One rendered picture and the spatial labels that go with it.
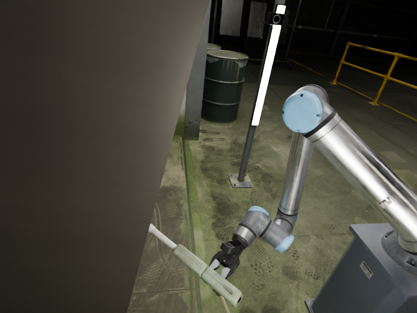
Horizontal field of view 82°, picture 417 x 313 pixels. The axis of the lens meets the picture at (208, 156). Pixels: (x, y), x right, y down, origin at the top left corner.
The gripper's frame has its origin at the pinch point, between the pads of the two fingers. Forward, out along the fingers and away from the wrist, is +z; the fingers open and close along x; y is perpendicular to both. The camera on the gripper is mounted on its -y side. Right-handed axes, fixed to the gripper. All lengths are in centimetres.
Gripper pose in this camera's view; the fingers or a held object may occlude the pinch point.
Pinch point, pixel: (211, 282)
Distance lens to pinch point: 101.7
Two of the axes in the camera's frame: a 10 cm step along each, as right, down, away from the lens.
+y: 1.8, 6.7, 7.2
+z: -6.0, 6.5, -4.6
